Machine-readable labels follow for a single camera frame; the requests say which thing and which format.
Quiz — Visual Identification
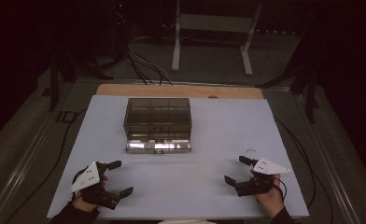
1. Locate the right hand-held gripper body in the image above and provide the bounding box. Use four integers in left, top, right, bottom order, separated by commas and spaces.
233, 157, 292, 198

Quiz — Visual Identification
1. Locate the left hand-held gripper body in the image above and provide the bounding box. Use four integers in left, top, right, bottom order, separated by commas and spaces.
67, 161, 122, 211

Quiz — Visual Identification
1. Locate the person's left hand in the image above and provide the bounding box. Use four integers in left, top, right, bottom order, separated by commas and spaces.
71, 174, 109, 215

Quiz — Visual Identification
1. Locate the person's right hand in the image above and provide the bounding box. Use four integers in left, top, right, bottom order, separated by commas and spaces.
249, 169, 286, 219

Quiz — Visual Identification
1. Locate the white table board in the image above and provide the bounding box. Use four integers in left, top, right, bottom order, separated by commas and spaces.
46, 94, 310, 220

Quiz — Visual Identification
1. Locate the clear plastic drawer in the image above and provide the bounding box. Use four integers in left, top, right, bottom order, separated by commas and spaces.
124, 139, 192, 155

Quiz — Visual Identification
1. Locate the smoky clear plastic drawer box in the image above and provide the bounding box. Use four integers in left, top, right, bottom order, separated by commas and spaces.
122, 97, 193, 147

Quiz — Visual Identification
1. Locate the black tripod stand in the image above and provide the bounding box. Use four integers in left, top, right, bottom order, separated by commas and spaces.
48, 46, 114, 112
255, 63, 321, 124

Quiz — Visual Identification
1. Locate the wooden table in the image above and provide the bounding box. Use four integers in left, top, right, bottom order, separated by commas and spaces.
95, 83, 264, 100

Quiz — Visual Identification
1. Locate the grey metal stand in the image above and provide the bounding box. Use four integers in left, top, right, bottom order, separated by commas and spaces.
171, 0, 263, 77

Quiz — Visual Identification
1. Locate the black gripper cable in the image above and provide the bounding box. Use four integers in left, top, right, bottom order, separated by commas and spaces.
272, 176, 289, 201

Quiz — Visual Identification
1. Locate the black floor cable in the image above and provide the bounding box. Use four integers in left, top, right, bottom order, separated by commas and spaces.
3, 106, 89, 224
274, 116, 335, 224

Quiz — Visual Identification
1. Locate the bundle of floor cables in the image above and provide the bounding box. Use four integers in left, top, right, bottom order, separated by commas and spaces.
124, 43, 175, 87

